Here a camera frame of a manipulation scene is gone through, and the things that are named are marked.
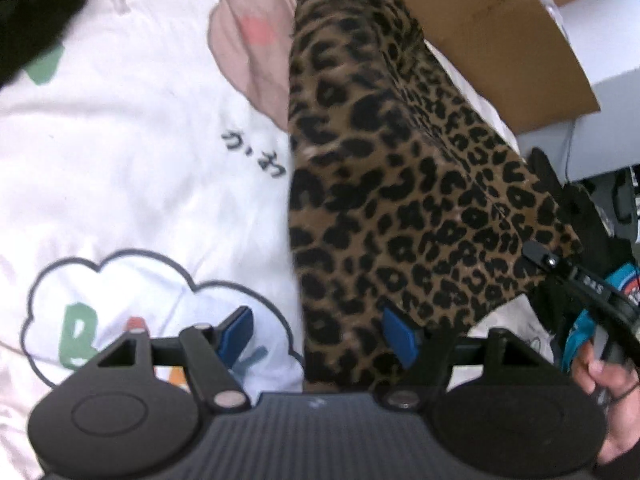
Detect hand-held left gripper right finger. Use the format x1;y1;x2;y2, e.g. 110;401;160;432
381;306;555;409

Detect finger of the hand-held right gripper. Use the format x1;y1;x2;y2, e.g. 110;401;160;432
521;241;563;273

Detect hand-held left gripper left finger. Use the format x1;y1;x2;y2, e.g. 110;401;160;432
87;305;255;409

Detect leopard print pants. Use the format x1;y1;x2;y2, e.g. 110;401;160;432
287;0;586;396

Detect person's right forearm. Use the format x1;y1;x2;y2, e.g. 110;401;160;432
597;385;640;467

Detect person's right hand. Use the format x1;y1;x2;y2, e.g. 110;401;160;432
572;344;640;402

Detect teal printed garment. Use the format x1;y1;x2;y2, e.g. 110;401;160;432
562;260;640;376

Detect anime printed sheet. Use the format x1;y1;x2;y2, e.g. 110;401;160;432
522;317;557;363

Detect bear print blanket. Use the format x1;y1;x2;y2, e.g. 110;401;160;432
0;0;551;480

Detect flat cardboard sheet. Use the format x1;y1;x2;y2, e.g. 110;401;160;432
372;0;601;136

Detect black clothing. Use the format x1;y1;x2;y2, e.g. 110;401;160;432
0;0;88;86

